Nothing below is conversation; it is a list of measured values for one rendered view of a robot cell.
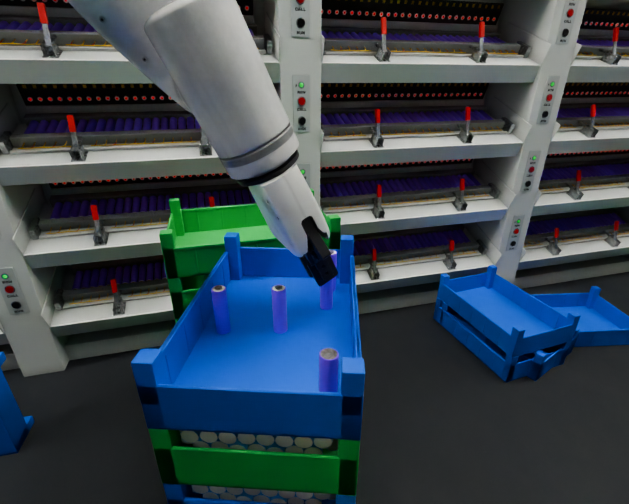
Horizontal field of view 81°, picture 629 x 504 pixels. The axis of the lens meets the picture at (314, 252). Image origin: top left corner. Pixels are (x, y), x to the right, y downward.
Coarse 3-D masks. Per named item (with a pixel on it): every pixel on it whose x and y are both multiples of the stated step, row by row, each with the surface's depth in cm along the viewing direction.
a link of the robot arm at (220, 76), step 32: (192, 0) 29; (224, 0) 30; (160, 32) 30; (192, 32) 30; (224, 32) 31; (192, 64) 31; (224, 64) 32; (256, 64) 34; (192, 96) 33; (224, 96) 33; (256, 96) 34; (224, 128) 35; (256, 128) 35
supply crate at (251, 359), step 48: (240, 288) 58; (288, 288) 58; (336, 288) 58; (192, 336) 44; (240, 336) 47; (288, 336) 47; (336, 336) 47; (144, 384) 32; (192, 384) 39; (240, 384) 39; (288, 384) 39; (240, 432) 34; (288, 432) 34; (336, 432) 34
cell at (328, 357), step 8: (320, 352) 34; (328, 352) 34; (336, 352) 34; (320, 360) 34; (328, 360) 33; (336, 360) 34; (320, 368) 34; (328, 368) 34; (336, 368) 34; (320, 376) 35; (328, 376) 34; (336, 376) 35; (320, 384) 35; (328, 384) 35; (336, 384) 35
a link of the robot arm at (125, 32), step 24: (72, 0) 31; (96, 0) 32; (120, 0) 33; (144, 0) 35; (168, 0) 37; (96, 24) 34; (120, 24) 35; (120, 48) 37; (144, 48) 38; (144, 72) 40; (168, 72) 40
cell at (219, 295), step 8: (216, 288) 45; (224, 288) 45; (216, 296) 45; (224, 296) 45; (216, 304) 45; (224, 304) 46; (216, 312) 46; (224, 312) 46; (216, 320) 46; (224, 320) 46; (216, 328) 47; (224, 328) 47
